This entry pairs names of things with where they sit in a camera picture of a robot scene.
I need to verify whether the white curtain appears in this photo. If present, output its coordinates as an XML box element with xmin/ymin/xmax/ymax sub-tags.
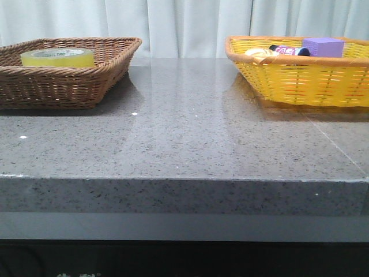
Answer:
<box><xmin>1</xmin><ymin>1</ymin><xmax>368</xmax><ymax>58</ymax></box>

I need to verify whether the bread roll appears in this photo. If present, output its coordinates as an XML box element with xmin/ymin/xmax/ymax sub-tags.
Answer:
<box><xmin>244</xmin><ymin>48</ymin><xmax>279</xmax><ymax>61</ymax></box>

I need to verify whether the brown wicker basket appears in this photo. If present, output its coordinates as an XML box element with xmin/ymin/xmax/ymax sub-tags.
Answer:
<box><xmin>1</xmin><ymin>37</ymin><xmax>142</xmax><ymax>110</ymax></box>

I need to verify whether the purple foam block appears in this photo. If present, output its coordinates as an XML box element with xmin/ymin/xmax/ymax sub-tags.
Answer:
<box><xmin>302</xmin><ymin>38</ymin><xmax>345</xmax><ymax>58</ymax></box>

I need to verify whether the pink labelled black tube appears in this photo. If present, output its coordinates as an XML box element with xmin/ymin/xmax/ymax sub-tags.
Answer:
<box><xmin>269</xmin><ymin>44</ymin><xmax>310</xmax><ymax>57</ymax></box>

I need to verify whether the yellow tape roll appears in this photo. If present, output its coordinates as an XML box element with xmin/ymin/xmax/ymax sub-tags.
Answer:
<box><xmin>20</xmin><ymin>48</ymin><xmax>95</xmax><ymax>68</ymax></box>

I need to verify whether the yellow woven basket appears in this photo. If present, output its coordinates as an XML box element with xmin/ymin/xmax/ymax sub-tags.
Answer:
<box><xmin>225</xmin><ymin>36</ymin><xmax>368</xmax><ymax>107</ymax></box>

